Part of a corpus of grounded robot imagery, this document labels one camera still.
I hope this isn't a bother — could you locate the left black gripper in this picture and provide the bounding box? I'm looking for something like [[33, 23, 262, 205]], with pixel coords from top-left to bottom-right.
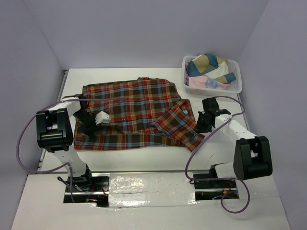
[[72, 110, 101, 138]]

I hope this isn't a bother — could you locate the red brown plaid shirt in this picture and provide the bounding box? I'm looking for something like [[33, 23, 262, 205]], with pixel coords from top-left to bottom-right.
[[74, 78, 204, 151]]

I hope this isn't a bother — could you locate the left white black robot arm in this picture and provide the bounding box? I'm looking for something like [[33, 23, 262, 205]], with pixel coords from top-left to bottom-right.
[[35, 94, 97, 192]]

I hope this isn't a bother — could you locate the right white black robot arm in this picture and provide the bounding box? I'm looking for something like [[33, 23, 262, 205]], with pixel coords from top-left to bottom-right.
[[196, 96, 273, 187]]

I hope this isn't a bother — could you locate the white plastic basket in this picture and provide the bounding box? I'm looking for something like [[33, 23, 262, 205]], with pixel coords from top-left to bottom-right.
[[181, 56, 242, 96]]

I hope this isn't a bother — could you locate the blue beige checked cloth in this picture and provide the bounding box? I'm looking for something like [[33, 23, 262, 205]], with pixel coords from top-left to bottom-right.
[[186, 54, 236, 84]]

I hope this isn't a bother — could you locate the silver foil cover plate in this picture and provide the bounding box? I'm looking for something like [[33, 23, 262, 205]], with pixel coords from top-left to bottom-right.
[[108, 172, 197, 207]]

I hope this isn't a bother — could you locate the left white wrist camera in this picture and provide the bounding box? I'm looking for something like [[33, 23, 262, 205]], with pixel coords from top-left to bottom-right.
[[95, 111, 111, 125]]

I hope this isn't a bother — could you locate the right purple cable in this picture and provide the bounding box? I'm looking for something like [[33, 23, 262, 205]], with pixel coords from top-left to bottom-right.
[[186, 95, 251, 213]]

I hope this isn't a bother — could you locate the purple cable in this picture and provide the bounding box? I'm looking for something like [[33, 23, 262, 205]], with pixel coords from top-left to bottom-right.
[[186, 95, 251, 213], [15, 97, 125, 203]]

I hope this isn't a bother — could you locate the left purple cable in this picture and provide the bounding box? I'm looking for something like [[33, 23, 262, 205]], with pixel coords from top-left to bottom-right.
[[15, 97, 125, 203]]

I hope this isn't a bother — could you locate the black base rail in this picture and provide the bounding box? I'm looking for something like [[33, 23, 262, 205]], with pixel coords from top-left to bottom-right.
[[63, 172, 239, 207]]

